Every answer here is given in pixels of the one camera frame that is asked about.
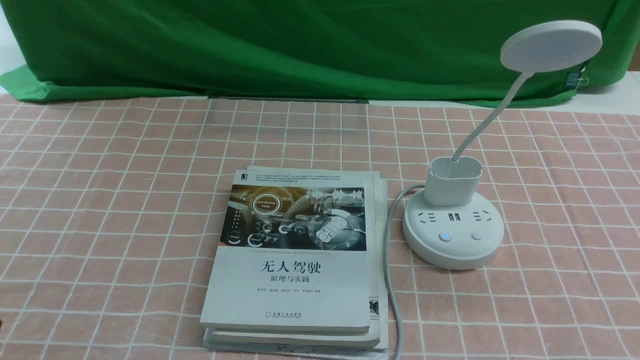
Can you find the green backdrop cloth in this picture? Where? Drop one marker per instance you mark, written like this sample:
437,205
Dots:
422,50

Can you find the blue binder clip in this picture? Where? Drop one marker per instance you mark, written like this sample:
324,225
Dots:
576,80

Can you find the top grey self-driving book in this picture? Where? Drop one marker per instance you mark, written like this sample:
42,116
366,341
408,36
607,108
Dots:
295,280

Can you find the white round desk lamp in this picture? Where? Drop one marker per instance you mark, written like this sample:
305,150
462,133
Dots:
447,222

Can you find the bottom white book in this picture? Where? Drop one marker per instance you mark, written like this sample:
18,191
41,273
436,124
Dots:
379,352

